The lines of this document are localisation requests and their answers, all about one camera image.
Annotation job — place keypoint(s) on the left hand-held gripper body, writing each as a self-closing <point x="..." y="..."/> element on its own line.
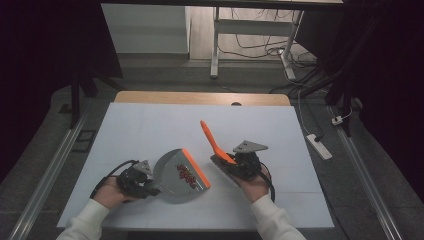
<point x="133" y="183"/>

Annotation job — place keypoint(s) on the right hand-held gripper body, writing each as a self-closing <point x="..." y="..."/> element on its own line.
<point x="248" y="165"/>

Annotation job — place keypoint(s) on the orange brush with grey bristles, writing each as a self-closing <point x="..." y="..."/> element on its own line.
<point x="213" y="141"/>

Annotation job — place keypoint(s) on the grey dustpan with orange edge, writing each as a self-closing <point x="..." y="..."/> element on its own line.
<point x="180" y="186"/>

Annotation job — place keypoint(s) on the pile of red crumbs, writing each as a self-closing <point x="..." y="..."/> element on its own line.
<point x="186" y="175"/>

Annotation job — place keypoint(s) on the person's left hand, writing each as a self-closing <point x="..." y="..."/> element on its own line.
<point x="111" y="193"/>

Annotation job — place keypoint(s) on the person's right hand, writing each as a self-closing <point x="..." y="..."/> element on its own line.
<point x="255" y="188"/>

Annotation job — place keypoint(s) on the white board table cover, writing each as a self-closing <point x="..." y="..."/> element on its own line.
<point x="150" y="126"/>

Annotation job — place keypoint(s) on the black floor socket box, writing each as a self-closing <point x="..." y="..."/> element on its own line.
<point x="84" y="141"/>

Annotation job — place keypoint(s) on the white power strip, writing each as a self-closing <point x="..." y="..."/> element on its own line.
<point x="319" y="146"/>

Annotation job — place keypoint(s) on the wooden table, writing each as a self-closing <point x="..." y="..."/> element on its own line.
<point x="186" y="97"/>

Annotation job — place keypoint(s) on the small white plug adapter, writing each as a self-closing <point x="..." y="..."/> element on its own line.
<point x="337" y="120"/>

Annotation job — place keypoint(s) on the white cabinet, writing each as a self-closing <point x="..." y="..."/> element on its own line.
<point x="145" y="28"/>

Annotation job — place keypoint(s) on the aluminium floor rail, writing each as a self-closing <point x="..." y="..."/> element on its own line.
<point x="366" y="180"/>
<point x="43" y="180"/>

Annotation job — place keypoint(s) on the white metal desk frame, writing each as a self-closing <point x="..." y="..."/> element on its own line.
<point x="253" y="27"/>

